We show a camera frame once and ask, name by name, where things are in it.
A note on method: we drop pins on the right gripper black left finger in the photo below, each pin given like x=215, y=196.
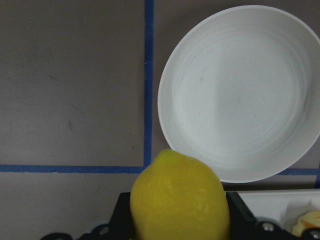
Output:
x=121, y=223

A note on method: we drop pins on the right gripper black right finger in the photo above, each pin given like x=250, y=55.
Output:
x=242, y=220

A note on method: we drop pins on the yellow lemon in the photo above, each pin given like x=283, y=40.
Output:
x=178, y=197

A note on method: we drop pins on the white rectangular tray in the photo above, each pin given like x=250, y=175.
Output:
x=282, y=206

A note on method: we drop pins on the white round plate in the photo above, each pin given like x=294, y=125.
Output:
x=241, y=92

